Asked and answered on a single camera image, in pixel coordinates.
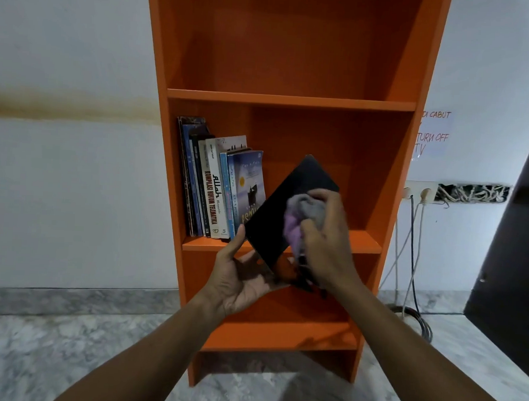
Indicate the person's right hand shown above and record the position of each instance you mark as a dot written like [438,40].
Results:
[328,250]

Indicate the person's left hand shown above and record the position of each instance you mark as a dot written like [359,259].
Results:
[235,285]

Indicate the purple cleaning cloth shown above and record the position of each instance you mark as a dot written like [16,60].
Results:
[301,211]

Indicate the black display stand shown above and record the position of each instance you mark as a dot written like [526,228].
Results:
[281,216]

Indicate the small green cover book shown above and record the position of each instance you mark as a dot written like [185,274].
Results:
[226,191]

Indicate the cream red-titled cover book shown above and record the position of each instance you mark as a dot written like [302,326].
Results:
[207,195]

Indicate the dark blue boat cover book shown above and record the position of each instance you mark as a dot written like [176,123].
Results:
[250,179]

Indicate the white cover book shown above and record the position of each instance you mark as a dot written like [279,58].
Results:
[218,160]

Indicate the dark worn comic magazine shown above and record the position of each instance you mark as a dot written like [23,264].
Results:
[180,145]

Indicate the orange wooden bookshelf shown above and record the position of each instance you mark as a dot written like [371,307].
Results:
[294,45]

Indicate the person's left forearm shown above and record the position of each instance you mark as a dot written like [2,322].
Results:
[137,355]

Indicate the person's right forearm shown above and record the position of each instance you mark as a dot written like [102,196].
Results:
[428,361]

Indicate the dark brown cabinet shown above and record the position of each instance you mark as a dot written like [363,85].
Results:
[514,255]

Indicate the white wall socket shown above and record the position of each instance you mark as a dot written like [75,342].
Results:
[420,191]

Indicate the white paper wall note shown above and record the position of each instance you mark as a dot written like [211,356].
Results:
[434,134]

